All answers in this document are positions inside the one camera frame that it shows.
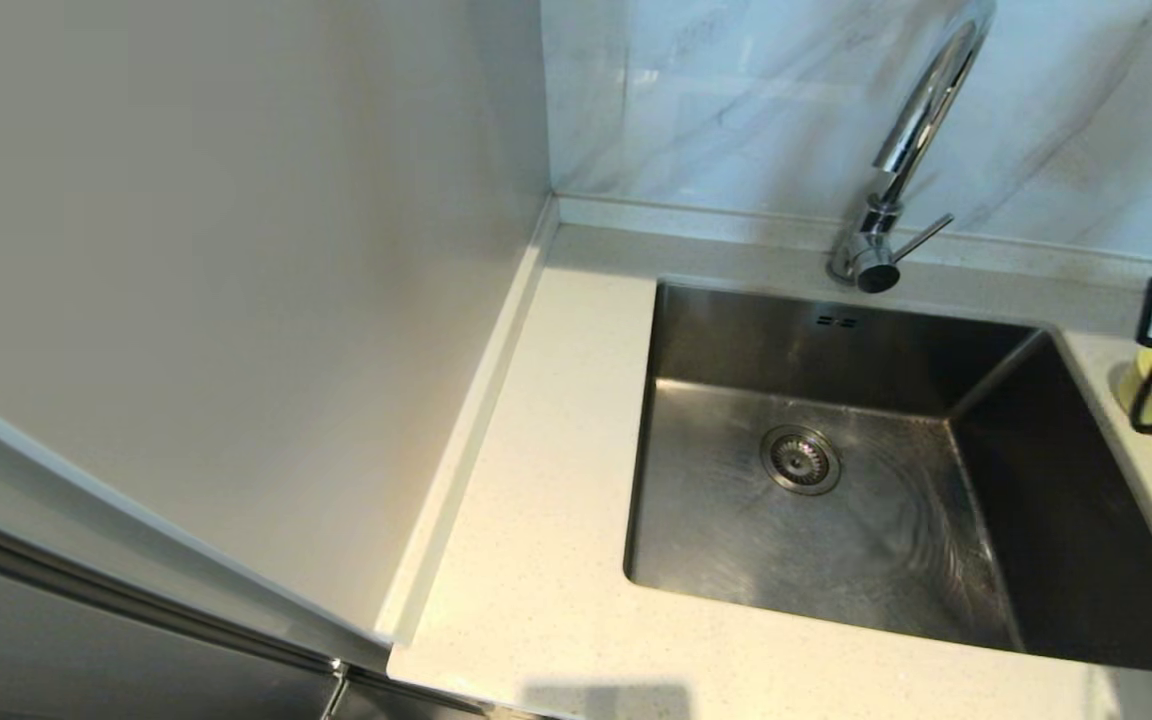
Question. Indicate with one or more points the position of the tall glossy grey cabinet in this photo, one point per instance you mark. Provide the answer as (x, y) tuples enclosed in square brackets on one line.
[(86, 640)]

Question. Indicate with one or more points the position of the chrome gooseneck kitchen faucet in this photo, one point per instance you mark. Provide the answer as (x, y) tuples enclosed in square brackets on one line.
[(921, 110)]

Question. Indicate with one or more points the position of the stainless steel sink basin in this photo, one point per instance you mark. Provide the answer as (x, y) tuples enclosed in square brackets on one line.
[(836, 560)]

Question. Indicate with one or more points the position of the round metal drain strainer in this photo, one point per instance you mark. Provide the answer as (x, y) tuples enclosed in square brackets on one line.
[(801, 460)]

